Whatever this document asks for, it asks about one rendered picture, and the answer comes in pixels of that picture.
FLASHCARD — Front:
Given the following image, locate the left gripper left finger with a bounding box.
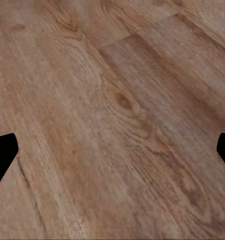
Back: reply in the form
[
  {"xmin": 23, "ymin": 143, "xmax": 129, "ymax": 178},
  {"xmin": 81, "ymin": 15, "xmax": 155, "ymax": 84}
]
[{"xmin": 0, "ymin": 133, "xmax": 19, "ymax": 182}]

